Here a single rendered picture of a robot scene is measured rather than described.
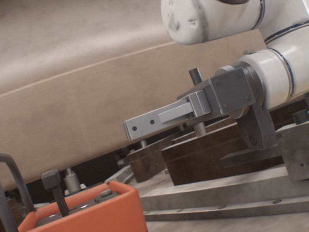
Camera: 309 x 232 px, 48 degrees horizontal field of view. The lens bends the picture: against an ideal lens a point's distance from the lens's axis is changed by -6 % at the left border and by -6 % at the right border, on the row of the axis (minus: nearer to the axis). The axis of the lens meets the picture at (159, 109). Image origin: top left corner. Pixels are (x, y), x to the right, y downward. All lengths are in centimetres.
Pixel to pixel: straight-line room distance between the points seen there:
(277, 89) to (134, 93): 69
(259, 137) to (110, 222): 24
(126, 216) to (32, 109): 76
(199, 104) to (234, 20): 12
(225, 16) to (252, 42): 104
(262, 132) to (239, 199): 136
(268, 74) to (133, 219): 26
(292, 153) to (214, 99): 105
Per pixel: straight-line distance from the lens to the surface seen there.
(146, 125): 45
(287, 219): 157
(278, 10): 55
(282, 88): 51
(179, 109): 45
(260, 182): 174
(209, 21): 46
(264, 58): 51
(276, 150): 167
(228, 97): 44
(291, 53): 54
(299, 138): 143
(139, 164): 443
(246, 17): 51
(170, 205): 226
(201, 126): 275
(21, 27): 132
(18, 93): 110
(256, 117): 49
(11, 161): 51
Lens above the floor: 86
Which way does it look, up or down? 3 degrees up
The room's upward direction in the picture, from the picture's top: 21 degrees counter-clockwise
